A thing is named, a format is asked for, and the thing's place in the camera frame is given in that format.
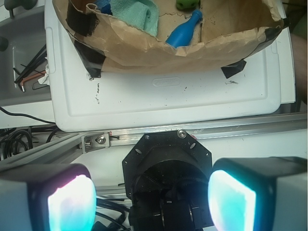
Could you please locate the green toy animal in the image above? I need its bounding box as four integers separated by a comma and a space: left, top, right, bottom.
176, 0, 200, 10

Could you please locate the black octagonal mount plate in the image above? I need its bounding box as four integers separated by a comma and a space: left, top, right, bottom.
122, 130, 213, 231

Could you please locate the brown paper bag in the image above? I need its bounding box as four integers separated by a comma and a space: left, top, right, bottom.
52, 0, 288, 77

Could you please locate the glowing gel gripper left finger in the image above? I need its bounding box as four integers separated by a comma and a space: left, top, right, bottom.
0, 164, 96, 231

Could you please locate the teal green cloth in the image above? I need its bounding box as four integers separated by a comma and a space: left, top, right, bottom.
110, 0, 159, 37

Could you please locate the grey plastic tray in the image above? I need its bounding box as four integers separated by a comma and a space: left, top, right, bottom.
0, 7, 51, 107

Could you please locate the blue toy bowling pin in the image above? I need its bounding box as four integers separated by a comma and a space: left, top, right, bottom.
166, 10, 203, 49

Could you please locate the orange handled allen key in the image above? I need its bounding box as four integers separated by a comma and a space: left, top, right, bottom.
19, 70, 46, 92

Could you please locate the glowing gel gripper right finger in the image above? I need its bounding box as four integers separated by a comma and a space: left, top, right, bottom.
208, 156, 308, 231

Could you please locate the blue toy under cloth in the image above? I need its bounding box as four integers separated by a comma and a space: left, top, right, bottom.
94, 0, 113, 15

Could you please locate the aluminium extrusion rail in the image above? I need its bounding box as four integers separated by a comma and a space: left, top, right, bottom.
0, 112, 308, 166

